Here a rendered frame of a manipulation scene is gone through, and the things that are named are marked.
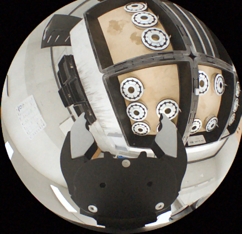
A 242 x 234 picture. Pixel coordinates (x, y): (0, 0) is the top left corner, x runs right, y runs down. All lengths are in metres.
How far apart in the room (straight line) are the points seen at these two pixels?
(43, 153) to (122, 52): 3.25
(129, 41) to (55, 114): 2.92
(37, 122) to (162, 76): 3.02
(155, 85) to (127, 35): 0.25
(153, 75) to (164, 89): 0.08
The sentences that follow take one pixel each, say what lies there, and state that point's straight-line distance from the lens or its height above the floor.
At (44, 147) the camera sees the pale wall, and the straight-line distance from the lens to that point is 3.13.
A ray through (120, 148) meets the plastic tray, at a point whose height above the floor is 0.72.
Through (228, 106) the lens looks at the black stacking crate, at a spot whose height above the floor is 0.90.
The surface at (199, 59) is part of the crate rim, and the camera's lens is 0.27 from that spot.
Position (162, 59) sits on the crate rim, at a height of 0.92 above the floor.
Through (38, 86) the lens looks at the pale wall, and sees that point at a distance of 3.10.
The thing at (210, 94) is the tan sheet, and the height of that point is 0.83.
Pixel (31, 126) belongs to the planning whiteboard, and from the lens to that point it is 2.97.
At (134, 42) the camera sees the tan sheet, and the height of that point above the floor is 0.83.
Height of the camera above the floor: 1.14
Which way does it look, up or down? 51 degrees down
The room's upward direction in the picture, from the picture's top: 144 degrees counter-clockwise
